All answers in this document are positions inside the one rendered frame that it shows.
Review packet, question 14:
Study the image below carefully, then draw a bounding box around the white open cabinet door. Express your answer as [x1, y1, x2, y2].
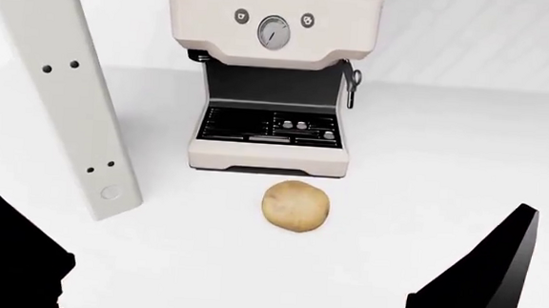
[0, 0, 157, 225]

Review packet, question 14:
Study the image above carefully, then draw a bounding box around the cream espresso coffee machine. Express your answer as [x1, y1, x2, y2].
[155, 0, 389, 183]

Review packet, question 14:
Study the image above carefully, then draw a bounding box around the round tan potato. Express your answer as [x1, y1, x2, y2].
[259, 177, 333, 236]

